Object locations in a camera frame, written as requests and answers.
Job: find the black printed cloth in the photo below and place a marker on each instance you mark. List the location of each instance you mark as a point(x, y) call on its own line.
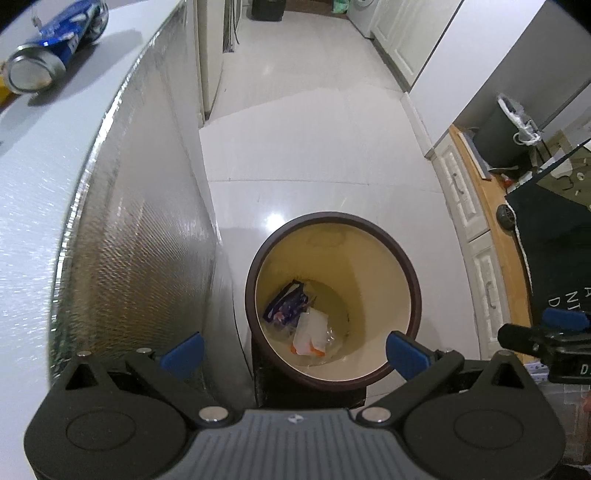
point(554, 240)

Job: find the yellow object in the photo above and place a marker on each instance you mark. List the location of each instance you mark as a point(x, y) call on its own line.
point(3, 90)

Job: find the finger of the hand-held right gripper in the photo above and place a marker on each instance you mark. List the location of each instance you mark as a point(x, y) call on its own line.
point(521, 337)

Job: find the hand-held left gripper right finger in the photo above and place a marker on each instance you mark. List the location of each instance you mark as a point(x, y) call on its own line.
point(406, 355)

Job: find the purple snack wrapper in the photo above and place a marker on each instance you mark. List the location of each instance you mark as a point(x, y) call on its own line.
point(286, 304)

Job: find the white and orange plastic wrapper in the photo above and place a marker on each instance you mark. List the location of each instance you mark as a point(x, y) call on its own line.
point(311, 330)

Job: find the white tall cabinets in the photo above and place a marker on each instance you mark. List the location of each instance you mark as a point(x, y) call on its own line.
point(411, 32)

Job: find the white washing machine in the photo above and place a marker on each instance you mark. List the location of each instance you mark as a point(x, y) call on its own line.
point(362, 16)

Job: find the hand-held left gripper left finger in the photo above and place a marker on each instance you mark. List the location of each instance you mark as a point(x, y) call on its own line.
point(184, 353)

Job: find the white drawer cabinet wooden top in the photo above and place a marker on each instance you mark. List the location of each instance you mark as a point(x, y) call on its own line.
point(480, 277)

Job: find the black storage box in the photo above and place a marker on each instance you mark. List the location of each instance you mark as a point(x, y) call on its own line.
point(268, 9)

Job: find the brown rimmed cream waste bin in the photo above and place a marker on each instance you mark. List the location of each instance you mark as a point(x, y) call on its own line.
point(369, 277)

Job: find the grey flat board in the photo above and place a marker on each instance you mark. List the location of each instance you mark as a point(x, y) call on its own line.
point(475, 154)

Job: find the green bag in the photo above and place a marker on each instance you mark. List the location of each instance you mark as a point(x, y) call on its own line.
point(341, 5)

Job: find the crushed blue drink can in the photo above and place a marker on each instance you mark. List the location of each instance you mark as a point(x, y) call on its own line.
point(55, 39)

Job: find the white plastic storage container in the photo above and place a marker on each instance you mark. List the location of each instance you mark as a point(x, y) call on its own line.
point(563, 415)

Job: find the white refrigerator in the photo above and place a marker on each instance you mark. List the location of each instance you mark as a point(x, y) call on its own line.
point(210, 55)

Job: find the black bin with white bag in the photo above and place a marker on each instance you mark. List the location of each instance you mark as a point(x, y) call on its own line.
point(498, 138)

